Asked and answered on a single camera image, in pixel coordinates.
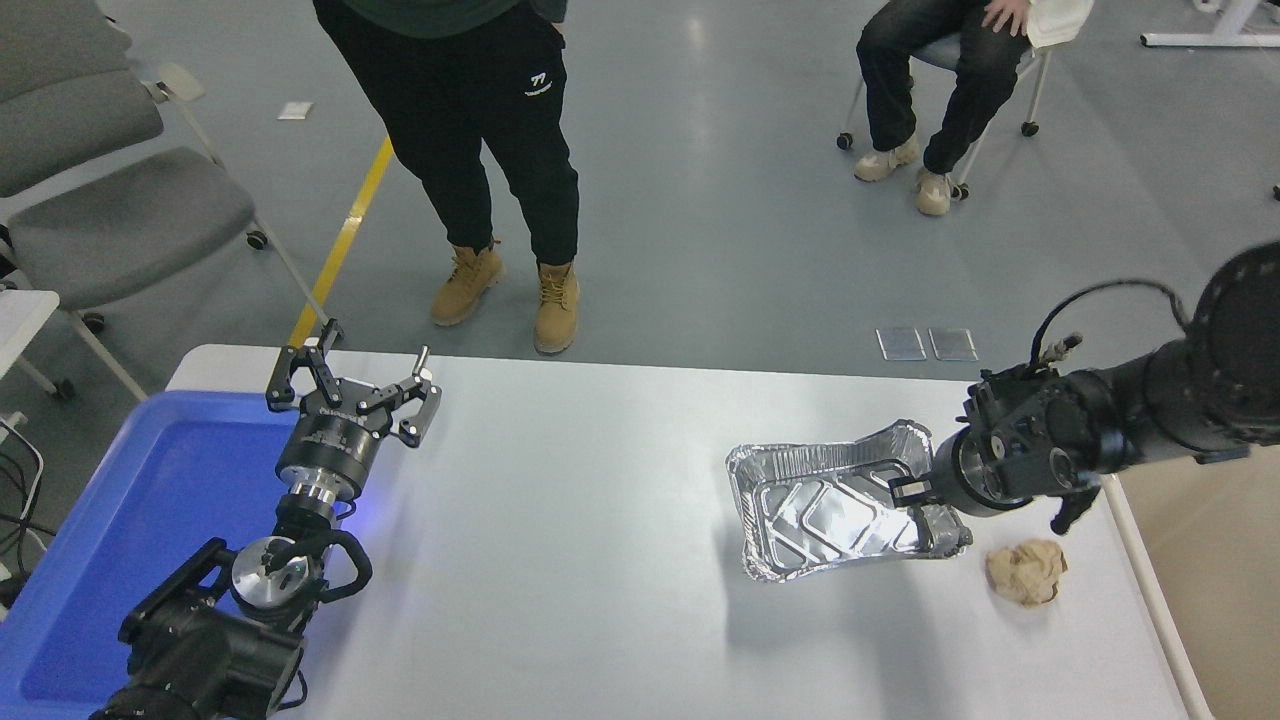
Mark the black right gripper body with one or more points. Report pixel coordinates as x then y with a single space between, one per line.
945 485

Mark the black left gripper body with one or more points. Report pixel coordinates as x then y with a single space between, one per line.
330 450

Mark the silver foil tray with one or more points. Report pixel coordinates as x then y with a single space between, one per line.
820 510

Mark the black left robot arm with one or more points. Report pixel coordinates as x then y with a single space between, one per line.
200 655

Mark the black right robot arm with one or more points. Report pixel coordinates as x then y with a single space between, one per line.
1150 400

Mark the silver floor plate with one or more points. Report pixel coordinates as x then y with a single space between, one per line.
901 344
953 344

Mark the person's hand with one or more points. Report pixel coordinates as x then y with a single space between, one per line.
1005 14

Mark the crumpled tan paper ball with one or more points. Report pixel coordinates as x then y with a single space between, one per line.
1025 572

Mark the blue plastic tray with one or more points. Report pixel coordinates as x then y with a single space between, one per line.
150 480

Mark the grey padded chair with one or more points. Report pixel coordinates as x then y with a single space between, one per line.
130 230

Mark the white paper sheet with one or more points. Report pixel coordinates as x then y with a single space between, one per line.
295 110

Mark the white side table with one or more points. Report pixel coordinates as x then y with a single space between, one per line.
20 325

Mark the standing person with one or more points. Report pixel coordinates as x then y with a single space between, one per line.
480 120

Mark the large pale bin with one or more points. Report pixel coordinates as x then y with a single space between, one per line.
1230 600

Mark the seated person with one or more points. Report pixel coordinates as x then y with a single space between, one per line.
900 60

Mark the office chair with casters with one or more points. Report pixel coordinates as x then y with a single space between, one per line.
937 52

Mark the white cloth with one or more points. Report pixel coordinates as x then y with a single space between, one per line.
1058 20

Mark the white desk base frame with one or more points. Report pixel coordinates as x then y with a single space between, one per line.
1210 38

